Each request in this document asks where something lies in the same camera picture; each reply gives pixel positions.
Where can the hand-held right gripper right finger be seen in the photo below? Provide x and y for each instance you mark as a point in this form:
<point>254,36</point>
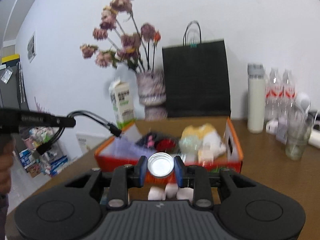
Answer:
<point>178,172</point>

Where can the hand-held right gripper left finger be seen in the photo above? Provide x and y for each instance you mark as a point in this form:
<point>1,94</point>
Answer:
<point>142,172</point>

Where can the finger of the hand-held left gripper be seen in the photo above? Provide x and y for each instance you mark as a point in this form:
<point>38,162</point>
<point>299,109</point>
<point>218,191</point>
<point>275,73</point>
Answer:
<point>65,122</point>

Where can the purple knitted pouch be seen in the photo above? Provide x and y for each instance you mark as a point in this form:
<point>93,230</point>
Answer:
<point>127,146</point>

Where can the clear plastic wrap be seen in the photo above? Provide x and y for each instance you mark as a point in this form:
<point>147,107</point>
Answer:
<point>190,143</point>

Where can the red cardboard box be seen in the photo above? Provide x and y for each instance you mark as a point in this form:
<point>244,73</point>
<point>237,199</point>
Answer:
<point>110,160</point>

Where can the yellow white plush toy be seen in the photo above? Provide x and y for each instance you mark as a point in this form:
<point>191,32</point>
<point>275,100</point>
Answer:
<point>197,132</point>

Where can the person's left forearm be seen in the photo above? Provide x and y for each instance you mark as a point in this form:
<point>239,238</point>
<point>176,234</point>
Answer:
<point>3,215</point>

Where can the wooden desktop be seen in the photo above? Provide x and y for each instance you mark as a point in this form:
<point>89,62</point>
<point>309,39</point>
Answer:
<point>262,155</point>

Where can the person's left hand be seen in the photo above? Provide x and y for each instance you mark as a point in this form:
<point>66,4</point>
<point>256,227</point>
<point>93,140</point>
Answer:
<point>5,170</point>

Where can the pale pink soft lumps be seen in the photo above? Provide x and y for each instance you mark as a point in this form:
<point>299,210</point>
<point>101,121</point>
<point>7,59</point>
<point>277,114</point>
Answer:
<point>171,191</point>

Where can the white desk calendar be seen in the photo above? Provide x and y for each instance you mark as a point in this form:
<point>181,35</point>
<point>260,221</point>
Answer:
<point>87,143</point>

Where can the dark cabinet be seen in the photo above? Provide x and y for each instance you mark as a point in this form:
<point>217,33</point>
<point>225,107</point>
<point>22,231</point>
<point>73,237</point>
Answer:
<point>8,87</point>

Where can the pile of blue white packets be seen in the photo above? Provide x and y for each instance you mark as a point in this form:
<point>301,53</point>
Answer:
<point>45,155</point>

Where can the milk carton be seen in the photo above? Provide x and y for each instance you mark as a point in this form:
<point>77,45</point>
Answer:
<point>122,102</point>

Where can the mottled ceramic vase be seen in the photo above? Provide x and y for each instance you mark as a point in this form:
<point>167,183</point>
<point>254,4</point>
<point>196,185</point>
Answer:
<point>151,87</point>

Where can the black paper bag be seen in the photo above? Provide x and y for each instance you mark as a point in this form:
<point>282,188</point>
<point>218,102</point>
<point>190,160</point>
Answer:
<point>197,80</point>

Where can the dried flower bouquet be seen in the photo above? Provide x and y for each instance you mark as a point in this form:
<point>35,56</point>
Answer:
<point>125,42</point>

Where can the white patterned round jar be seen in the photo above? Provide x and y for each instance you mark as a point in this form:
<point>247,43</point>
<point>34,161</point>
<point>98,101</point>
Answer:
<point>271,126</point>

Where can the white thermos bottle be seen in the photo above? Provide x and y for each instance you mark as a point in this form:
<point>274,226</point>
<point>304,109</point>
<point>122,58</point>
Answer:
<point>256,100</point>

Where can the clear water bottle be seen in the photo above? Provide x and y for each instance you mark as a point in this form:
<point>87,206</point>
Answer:
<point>288,92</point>
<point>273,95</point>

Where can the clear drinking glass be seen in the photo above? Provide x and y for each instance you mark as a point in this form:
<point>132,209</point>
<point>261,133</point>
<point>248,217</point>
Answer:
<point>298,135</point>

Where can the white round lamp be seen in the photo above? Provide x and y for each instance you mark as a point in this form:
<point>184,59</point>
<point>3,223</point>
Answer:
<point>303,102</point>

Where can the grey wall panel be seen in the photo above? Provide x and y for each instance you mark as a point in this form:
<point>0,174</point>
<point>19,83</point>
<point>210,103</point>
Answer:
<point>31,46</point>

